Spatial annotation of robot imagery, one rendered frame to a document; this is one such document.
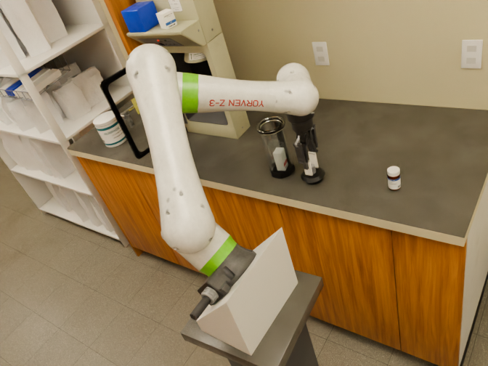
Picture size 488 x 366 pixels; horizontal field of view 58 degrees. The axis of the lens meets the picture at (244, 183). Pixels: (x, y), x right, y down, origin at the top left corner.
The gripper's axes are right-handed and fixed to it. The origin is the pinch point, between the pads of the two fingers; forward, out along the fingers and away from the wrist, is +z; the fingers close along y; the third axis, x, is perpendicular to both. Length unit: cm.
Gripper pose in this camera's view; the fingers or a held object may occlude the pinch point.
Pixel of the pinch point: (310, 164)
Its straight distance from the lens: 164.6
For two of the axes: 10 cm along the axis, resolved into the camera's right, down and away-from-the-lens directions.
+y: -5.3, 6.2, -5.7
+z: 2.6, 7.6, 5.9
